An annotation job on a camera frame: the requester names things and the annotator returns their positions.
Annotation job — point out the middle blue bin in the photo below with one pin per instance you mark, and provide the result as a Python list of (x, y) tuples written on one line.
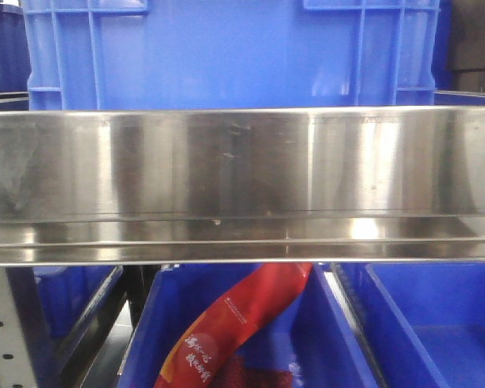
[(309, 345)]

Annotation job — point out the blue bin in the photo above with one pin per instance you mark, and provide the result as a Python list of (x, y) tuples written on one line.
[(70, 297), (309, 345), (423, 323)]

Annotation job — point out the left blue bin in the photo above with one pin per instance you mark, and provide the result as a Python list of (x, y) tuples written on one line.
[(70, 297)]

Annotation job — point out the right blue bin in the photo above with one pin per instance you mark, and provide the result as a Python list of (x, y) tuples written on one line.
[(423, 323)]

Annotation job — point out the red snack bag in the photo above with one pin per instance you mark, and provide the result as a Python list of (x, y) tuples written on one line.
[(230, 321)]

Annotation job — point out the large blue plastic crate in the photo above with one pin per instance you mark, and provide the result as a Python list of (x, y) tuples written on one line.
[(123, 55)]

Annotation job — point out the dark blue crate far left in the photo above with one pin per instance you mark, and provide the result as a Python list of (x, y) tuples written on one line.
[(15, 66)]

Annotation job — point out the white perforated shelf upright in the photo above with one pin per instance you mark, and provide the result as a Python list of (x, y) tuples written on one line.
[(15, 361)]

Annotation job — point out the stainless steel conveyor rail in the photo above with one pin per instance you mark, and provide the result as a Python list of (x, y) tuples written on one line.
[(270, 185)]

